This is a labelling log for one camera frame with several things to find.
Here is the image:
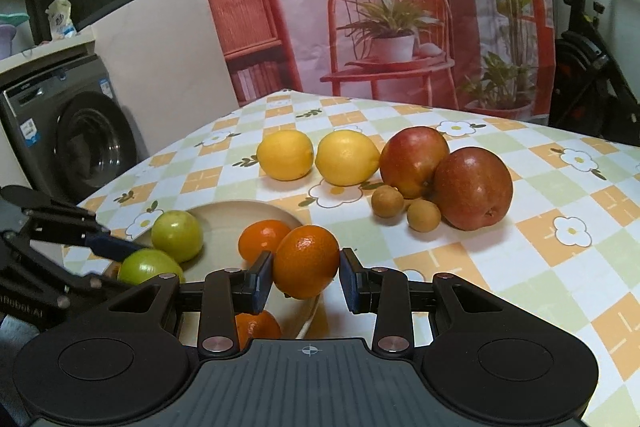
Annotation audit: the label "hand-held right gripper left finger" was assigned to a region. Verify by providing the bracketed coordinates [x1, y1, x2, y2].
[107, 251, 275, 355]

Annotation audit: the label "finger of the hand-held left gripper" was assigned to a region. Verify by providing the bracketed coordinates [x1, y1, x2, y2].
[0, 186, 143, 263]
[0, 239, 132, 308]

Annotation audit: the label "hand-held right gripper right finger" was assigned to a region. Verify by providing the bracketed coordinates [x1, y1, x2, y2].
[340, 248, 506, 354]

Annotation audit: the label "green round fruit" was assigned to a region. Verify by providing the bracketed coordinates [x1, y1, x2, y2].
[117, 248, 186, 285]
[151, 210, 204, 264]

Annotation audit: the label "small orange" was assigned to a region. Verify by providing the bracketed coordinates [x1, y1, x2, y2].
[237, 219, 293, 265]
[234, 309, 282, 350]
[272, 224, 341, 300]

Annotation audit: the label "cream plate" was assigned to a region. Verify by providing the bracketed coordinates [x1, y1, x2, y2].
[117, 200, 321, 340]

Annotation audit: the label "small brown longan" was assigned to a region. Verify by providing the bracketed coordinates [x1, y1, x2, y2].
[406, 198, 442, 233]
[371, 185, 405, 219]

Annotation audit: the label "yellow lemon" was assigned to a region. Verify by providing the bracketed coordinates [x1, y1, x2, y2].
[256, 130, 315, 182]
[315, 130, 382, 186]

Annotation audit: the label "red apple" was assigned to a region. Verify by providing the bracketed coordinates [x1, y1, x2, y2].
[432, 147, 515, 232]
[379, 126, 451, 200]

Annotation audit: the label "grey washing machine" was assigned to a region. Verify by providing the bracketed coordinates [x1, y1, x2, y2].
[0, 52, 151, 208]

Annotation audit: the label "checkered flower tablecloth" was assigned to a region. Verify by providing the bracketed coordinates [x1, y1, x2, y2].
[62, 89, 640, 427]

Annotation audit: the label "white counter slab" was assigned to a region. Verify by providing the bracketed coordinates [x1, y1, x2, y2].
[0, 34, 98, 80]

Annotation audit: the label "white detergent bag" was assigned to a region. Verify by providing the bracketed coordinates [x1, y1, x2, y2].
[46, 0, 77, 42]

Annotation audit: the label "purple teal container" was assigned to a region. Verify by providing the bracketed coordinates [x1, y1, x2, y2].
[0, 12, 31, 60]

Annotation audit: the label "black exercise bike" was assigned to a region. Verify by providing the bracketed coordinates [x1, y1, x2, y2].
[537, 0, 640, 145]

